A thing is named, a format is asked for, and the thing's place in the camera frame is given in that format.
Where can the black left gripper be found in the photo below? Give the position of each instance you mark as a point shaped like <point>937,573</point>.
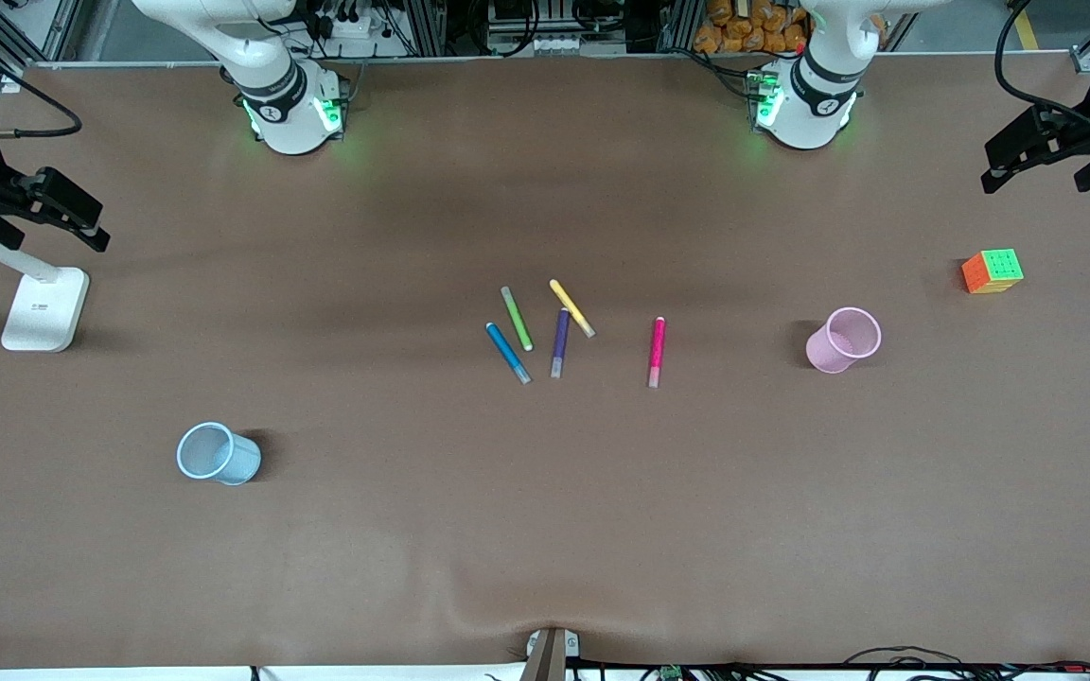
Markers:
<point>1071,131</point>

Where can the pink marker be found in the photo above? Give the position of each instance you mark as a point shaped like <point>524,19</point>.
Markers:
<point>657,352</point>

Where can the blue marker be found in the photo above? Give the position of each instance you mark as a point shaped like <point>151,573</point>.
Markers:
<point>507,352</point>

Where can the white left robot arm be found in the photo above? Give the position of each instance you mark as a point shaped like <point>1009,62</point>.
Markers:
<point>810,104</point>

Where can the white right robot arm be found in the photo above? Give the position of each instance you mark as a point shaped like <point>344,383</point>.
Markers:
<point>280,104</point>

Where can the colourful puzzle cube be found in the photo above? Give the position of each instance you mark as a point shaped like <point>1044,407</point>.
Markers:
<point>992,271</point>

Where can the pink mesh cup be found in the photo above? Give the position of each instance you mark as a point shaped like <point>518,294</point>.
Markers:
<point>840,342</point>

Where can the light blue mesh cup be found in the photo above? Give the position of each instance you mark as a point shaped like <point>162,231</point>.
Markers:
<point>223,456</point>

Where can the white power strip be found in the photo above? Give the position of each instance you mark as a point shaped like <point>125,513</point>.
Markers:
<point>348,26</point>

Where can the orange snack bag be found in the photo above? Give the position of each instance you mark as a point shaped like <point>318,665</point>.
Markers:
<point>744,26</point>

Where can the green marker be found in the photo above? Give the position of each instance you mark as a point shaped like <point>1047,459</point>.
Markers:
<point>517,319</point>

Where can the yellow marker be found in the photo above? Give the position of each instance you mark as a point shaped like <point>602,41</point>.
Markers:
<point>571,307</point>

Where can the purple marker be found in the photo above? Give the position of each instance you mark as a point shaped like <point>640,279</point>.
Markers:
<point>560,342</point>

